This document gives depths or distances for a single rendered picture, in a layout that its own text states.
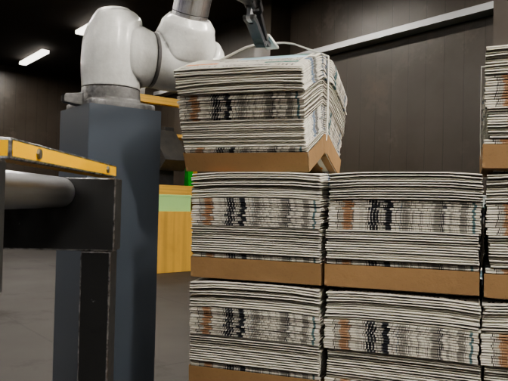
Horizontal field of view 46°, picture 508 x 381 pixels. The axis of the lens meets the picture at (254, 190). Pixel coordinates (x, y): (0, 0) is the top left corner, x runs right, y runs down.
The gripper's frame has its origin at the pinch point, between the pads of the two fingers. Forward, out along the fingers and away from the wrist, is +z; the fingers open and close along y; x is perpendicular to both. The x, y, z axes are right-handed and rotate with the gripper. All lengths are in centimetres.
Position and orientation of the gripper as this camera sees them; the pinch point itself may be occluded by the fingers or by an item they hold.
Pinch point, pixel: (273, 15)
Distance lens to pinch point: 149.6
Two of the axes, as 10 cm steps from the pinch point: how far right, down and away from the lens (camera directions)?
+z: 3.5, 1.1, 9.3
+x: 9.3, 0.3, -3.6
